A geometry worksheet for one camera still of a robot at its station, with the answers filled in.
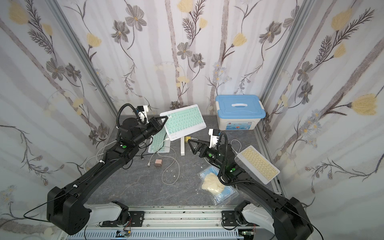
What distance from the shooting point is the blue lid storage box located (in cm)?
101

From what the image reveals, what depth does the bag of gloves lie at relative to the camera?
81 cm

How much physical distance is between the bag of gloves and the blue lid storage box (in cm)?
39
